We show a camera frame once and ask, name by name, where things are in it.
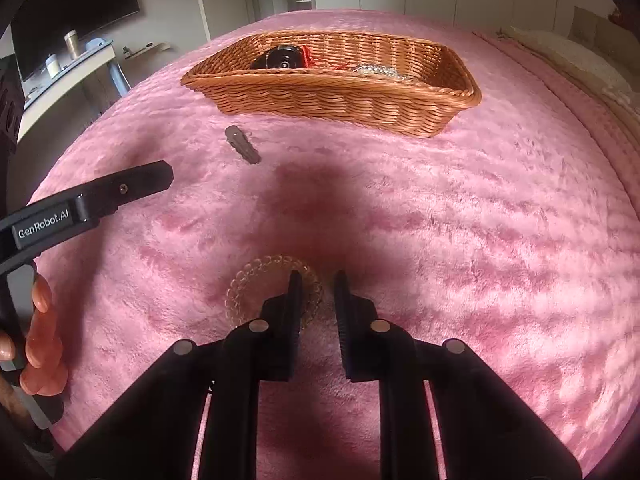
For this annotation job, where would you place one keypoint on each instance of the grey hair clip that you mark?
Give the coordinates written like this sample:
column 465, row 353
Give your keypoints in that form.
column 242, row 144

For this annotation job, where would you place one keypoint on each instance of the white desk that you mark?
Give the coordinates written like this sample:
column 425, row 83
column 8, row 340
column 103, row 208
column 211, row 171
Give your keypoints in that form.
column 65, row 87

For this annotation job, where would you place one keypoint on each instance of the small wall shelf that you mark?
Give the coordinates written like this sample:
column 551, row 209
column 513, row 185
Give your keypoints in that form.
column 147, row 50

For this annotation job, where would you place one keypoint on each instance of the black wall television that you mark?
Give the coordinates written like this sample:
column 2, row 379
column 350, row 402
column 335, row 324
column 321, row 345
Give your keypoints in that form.
column 75, row 15

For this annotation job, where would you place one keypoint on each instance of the gold thermos bottle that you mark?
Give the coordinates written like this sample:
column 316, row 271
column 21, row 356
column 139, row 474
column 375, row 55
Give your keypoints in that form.
column 71, row 45

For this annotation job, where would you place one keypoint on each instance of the beige quilt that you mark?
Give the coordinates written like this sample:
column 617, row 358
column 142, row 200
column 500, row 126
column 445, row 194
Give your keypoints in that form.
column 600, row 95

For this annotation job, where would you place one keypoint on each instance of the white door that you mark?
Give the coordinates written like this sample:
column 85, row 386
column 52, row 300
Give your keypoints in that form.
column 225, row 5

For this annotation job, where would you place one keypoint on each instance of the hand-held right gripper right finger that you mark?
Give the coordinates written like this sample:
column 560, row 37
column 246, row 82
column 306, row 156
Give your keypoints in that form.
column 347, row 330

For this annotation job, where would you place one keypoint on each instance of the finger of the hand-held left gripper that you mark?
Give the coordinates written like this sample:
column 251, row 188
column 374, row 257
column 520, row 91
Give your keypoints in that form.
column 130, row 182

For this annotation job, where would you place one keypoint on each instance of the white dotted pillow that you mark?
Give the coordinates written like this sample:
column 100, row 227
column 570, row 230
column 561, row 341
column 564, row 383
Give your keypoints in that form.
column 565, row 52

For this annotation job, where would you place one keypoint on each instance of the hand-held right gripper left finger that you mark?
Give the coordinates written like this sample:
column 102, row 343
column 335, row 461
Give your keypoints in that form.
column 287, row 325

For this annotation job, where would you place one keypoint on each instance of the person's left hand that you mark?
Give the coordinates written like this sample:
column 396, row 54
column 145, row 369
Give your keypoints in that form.
column 45, row 350

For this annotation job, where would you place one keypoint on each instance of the brown wicker basket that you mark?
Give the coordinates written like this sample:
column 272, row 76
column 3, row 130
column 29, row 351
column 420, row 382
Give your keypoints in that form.
column 350, row 102

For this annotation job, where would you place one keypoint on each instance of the beige bed headboard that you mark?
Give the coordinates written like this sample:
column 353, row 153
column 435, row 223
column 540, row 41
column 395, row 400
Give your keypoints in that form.
column 590, row 22

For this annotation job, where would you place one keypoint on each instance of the white bottle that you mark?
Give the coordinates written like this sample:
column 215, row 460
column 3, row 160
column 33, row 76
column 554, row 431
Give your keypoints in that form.
column 53, row 66

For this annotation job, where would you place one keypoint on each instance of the black wristwatch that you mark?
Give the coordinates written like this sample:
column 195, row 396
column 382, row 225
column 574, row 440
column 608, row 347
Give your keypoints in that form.
column 277, row 57

